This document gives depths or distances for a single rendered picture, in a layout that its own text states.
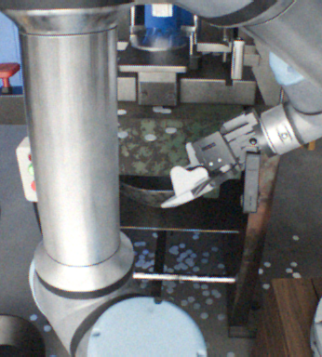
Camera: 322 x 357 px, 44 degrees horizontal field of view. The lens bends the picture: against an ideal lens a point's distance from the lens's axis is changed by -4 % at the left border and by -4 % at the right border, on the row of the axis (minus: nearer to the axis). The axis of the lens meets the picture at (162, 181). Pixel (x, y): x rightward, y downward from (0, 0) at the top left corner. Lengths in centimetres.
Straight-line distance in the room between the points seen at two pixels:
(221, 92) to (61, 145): 64
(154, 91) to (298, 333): 59
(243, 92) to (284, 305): 48
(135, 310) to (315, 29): 30
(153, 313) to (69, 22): 28
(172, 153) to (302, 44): 65
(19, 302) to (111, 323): 99
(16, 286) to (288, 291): 90
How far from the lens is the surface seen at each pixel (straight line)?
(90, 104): 35
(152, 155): 93
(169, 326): 42
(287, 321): 87
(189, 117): 89
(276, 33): 30
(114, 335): 41
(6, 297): 142
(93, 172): 37
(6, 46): 246
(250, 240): 100
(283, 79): 57
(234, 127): 69
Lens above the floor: 101
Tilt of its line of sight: 33 degrees down
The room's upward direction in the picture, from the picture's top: straight up
